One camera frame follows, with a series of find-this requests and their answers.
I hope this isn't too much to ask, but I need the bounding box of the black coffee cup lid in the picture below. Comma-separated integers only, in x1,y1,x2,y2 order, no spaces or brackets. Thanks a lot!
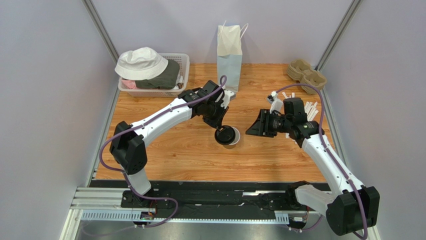
214,125,234,146

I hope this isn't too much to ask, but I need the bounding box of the white paper coffee cup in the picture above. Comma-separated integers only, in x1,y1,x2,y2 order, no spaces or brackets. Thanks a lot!
224,127,241,149

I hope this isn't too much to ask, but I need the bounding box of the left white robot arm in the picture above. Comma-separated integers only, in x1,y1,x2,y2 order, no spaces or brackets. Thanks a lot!
109,80,239,195

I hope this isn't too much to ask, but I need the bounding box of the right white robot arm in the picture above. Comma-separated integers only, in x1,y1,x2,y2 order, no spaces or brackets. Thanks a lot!
245,97,380,236

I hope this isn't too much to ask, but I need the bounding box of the bundle of wrapped straws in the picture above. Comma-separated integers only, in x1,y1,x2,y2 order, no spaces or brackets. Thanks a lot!
277,97,321,148

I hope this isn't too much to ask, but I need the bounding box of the olive green cloth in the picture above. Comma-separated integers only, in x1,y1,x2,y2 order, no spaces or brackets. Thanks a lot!
136,59,180,90

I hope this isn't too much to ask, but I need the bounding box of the white plastic basket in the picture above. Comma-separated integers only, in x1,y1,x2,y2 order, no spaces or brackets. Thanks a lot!
118,53,190,98

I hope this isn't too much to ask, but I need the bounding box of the cardboard cup carrier stack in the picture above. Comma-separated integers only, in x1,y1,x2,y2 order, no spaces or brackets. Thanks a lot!
286,59,327,90

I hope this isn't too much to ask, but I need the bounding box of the white paper bag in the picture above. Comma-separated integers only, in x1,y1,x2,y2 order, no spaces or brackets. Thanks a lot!
216,23,249,93

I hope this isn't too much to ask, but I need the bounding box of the white bucket hat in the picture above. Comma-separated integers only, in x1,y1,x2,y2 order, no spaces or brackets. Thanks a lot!
114,47,169,81

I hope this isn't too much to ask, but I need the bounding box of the pink cloth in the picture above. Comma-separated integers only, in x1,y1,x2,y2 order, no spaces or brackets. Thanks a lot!
121,78,138,90

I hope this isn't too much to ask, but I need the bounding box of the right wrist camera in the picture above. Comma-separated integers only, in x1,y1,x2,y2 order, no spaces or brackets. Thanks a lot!
266,91,284,114

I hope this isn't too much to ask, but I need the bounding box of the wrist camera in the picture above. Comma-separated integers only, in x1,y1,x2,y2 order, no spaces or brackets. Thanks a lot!
266,91,284,114
220,89,237,109

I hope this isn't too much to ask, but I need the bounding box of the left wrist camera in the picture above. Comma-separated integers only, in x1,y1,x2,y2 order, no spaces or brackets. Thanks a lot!
220,89,237,109

